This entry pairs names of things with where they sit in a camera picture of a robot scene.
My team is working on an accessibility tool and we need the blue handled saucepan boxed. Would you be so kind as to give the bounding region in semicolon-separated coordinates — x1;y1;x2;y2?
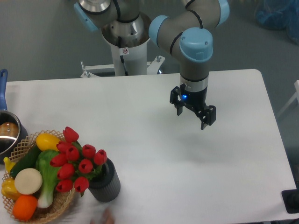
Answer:
0;69;28;165

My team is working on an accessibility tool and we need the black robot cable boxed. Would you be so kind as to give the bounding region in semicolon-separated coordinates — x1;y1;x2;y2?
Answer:
117;36;129;77

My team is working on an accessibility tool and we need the dark grey ribbed vase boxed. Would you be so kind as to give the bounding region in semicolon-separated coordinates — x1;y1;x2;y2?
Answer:
88;158;121;203

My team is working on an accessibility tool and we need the yellow squash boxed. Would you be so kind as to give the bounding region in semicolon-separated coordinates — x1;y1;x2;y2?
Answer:
36;133;60;151

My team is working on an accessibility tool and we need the blue plastic bag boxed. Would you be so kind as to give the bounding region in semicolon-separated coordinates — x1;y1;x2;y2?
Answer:
254;0;299;44

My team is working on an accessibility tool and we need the white furniture frame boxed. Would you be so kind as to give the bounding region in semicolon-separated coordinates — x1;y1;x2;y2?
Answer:
277;80;299;119

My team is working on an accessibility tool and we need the yellow bell pepper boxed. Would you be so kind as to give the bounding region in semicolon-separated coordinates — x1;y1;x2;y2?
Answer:
1;177;21;201

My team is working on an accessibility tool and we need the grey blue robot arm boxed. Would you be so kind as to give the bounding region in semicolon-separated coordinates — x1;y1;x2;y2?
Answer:
74;0;230;128

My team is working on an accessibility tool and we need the green bok choy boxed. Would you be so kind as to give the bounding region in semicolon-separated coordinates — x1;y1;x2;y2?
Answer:
36;150;59;209

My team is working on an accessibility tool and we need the red tulip bouquet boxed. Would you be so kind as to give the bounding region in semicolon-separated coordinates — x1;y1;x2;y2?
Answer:
50;126;107;196

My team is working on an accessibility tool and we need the dark green cucumber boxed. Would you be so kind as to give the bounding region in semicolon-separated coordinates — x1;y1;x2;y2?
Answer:
9;145;42;178

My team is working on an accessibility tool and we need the cream round radish slice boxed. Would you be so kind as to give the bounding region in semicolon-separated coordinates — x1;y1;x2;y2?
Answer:
14;168;43;195

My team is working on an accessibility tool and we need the yellow banana tip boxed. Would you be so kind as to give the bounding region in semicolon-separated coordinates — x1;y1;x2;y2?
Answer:
3;157;16;173

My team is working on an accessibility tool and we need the black device at edge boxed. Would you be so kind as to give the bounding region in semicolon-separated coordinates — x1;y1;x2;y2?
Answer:
281;189;299;214

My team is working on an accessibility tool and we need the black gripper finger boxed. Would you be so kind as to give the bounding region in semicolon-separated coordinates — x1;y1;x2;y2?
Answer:
198;105;216;130
170;86;184;116

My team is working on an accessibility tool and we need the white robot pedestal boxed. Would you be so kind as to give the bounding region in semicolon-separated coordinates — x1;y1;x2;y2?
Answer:
81;12;165;78

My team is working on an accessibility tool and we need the woven wicker basket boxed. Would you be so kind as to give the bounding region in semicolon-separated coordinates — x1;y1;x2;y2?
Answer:
0;130;75;224

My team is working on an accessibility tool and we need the orange fruit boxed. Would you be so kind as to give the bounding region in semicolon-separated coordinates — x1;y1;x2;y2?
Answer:
12;195;38;221

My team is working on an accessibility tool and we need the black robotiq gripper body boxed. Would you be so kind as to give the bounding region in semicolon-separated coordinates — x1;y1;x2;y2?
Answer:
180;84;207;117

